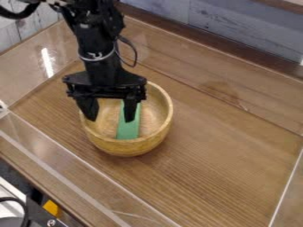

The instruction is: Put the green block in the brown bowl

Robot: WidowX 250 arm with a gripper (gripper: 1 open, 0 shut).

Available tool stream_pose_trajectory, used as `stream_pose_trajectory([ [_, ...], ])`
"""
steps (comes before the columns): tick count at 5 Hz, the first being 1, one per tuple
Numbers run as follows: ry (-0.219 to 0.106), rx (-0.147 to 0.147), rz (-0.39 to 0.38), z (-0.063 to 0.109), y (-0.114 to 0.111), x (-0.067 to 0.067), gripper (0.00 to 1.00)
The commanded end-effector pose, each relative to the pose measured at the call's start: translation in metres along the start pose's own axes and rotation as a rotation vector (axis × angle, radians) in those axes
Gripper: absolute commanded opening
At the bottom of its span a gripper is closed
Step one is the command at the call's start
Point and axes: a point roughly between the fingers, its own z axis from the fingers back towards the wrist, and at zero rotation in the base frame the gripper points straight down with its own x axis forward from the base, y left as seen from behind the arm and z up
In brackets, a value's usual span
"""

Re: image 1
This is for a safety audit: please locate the brown wooden bowl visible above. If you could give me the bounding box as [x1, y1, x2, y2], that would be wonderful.
[78, 82, 173, 157]

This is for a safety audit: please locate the clear acrylic tray wall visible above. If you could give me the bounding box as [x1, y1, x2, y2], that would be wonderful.
[0, 101, 181, 227]

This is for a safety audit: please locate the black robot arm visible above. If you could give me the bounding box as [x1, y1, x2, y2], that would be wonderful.
[46, 0, 147, 122]

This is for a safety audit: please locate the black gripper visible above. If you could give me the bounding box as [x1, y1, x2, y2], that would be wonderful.
[62, 57, 147, 122]

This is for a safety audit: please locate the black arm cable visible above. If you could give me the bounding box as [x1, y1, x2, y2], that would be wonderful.
[0, 0, 45, 20]

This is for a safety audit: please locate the green rectangular block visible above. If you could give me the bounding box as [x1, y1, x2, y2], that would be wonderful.
[116, 102, 141, 140]

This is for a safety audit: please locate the yellow and black device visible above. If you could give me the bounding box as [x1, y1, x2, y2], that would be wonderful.
[42, 200, 69, 226]

